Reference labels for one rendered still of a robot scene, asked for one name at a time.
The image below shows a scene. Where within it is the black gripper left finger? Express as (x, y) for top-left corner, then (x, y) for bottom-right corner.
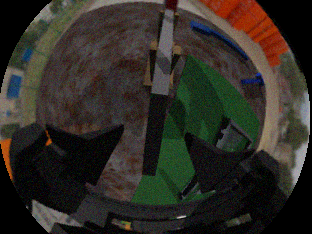
(44, 124), (124, 186)

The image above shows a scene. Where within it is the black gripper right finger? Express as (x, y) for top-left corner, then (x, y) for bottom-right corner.
(184, 132), (256, 194)

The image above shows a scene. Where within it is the green putting mat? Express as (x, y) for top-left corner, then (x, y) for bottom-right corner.
(131, 54), (261, 205)

